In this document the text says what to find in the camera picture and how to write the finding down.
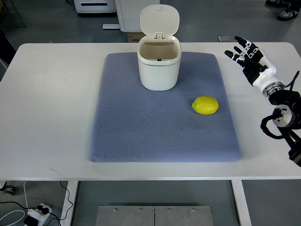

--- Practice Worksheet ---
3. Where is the white power strip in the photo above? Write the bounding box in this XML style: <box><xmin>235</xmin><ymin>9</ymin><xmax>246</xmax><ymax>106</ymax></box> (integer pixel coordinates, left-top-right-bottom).
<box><xmin>24</xmin><ymin>203</ymin><xmax>52</xmax><ymax>226</ymax></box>

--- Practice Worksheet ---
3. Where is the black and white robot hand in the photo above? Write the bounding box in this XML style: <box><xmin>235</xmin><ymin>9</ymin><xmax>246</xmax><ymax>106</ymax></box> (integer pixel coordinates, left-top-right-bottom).
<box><xmin>224</xmin><ymin>36</ymin><xmax>285</xmax><ymax>97</ymax></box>

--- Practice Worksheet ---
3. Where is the grey floor socket plate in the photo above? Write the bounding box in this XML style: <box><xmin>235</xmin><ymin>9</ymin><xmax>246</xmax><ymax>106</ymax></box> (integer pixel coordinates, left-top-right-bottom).
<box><xmin>218</xmin><ymin>35</ymin><xmax>231</xmax><ymax>42</ymax></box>

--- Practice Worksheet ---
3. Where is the black power cable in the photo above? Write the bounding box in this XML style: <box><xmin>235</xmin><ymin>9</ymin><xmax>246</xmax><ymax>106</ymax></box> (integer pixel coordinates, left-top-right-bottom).
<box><xmin>37</xmin><ymin>180</ymin><xmax>74</xmax><ymax>226</ymax></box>

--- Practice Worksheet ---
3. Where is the blue textured mat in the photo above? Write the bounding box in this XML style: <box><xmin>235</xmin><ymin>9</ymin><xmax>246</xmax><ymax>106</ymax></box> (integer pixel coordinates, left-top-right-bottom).
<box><xmin>88</xmin><ymin>52</ymin><xmax>241</xmax><ymax>162</ymax></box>

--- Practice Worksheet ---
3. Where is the white table leg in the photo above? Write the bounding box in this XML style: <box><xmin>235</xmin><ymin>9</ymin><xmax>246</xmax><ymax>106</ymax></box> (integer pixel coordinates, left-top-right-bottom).
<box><xmin>60</xmin><ymin>180</ymin><xmax>79</xmax><ymax>226</ymax></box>
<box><xmin>231</xmin><ymin>179</ymin><xmax>252</xmax><ymax>226</ymax></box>

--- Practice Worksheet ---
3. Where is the white trash bin open lid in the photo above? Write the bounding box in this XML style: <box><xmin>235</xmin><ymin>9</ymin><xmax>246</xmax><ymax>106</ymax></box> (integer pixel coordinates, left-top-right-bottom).
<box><xmin>137</xmin><ymin>4</ymin><xmax>182</xmax><ymax>91</ymax></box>

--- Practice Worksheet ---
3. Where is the white right table leg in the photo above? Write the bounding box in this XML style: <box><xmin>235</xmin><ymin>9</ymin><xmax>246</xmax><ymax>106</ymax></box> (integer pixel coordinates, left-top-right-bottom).
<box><xmin>231</xmin><ymin>179</ymin><xmax>252</xmax><ymax>226</ymax></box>

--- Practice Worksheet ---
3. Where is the cardboard box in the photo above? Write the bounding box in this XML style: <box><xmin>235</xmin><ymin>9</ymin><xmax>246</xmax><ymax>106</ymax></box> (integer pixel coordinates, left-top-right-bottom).
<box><xmin>127</xmin><ymin>32</ymin><xmax>145</xmax><ymax>43</ymax></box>

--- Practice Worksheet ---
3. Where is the white machine with slot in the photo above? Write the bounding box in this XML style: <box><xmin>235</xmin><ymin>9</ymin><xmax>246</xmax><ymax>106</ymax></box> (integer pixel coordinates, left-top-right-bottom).
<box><xmin>73</xmin><ymin>0</ymin><xmax>117</xmax><ymax>14</ymax></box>

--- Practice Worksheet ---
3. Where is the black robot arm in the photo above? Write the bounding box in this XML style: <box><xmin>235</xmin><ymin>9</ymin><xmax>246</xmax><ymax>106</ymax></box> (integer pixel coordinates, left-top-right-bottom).
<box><xmin>260</xmin><ymin>71</ymin><xmax>301</xmax><ymax>166</ymax></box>

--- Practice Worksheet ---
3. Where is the caster wheel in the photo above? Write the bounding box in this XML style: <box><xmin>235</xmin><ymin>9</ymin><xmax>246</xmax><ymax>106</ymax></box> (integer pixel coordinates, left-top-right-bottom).
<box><xmin>0</xmin><ymin>181</ymin><xmax>16</xmax><ymax>195</ymax></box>

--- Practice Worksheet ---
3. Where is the white cable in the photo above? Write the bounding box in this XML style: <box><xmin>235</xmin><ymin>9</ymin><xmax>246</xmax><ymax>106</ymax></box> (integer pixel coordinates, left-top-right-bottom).
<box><xmin>0</xmin><ymin>180</ymin><xmax>30</xmax><ymax>226</ymax></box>

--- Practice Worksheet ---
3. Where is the white left table leg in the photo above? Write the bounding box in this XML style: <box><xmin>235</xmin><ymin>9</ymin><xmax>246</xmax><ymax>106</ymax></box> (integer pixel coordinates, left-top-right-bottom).
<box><xmin>60</xmin><ymin>180</ymin><xmax>79</xmax><ymax>226</ymax></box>

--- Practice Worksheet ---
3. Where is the white cabinet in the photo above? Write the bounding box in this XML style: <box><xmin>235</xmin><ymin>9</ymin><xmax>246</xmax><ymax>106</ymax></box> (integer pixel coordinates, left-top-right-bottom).
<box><xmin>103</xmin><ymin>0</ymin><xmax>160</xmax><ymax>32</ymax></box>

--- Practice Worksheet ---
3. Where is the yellow lemon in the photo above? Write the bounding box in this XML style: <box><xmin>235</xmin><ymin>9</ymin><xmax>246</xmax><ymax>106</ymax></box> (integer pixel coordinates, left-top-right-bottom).
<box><xmin>192</xmin><ymin>96</ymin><xmax>219</xmax><ymax>115</ymax></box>

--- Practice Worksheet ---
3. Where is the person's sneaker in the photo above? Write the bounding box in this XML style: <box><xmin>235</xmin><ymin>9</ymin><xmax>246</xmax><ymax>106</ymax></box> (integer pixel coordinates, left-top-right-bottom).
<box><xmin>277</xmin><ymin>8</ymin><xmax>299</xmax><ymax>21</ymax></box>

